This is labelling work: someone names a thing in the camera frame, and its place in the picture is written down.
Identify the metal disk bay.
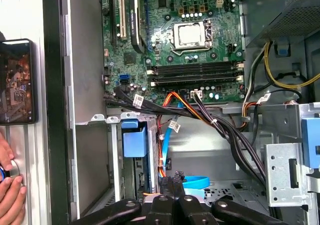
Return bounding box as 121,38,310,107
106,111,162,203

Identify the white expansion slot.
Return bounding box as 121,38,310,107
118,0,128,41

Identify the black cable bundle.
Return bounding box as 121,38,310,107
104,86,267,186

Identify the person's hand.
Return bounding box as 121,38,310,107
0,131,28,225

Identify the black smartphone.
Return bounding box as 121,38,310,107
0,38,39,125

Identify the orange black wire bundle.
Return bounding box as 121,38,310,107
161,91,218,126

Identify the silver CPU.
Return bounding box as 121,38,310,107
177,24,206,48

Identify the metal locking lever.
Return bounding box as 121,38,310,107
172,44,213,55

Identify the green motherboard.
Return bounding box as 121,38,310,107
101,0,246,105

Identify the yellow wire bundle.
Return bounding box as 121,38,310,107
263,41,320,89

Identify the grey power supply unit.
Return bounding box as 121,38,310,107
243,0,320,47

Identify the hard disk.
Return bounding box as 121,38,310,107
120,118,162,203

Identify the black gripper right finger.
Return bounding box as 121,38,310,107
174,181,285,225

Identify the black open PC case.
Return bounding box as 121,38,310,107
41,0,320,225

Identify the black RAM stick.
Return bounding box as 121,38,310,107
147,61,245,74

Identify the round black tool blue ring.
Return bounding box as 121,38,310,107
0,159,25,187

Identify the blue disk data wire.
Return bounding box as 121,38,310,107
161,101,211,199

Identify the orange disk power wire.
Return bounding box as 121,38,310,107
142,121,169,196

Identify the CPU socket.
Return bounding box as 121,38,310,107
170,19,215,56

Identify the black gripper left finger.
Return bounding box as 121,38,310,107
69,176,176,225

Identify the black expansion slot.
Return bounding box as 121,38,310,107
108,0,118,50

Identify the metal optical drive cage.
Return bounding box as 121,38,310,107
221,102,320,225

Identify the blue plastic drive latch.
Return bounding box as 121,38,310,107
301,117,320,170

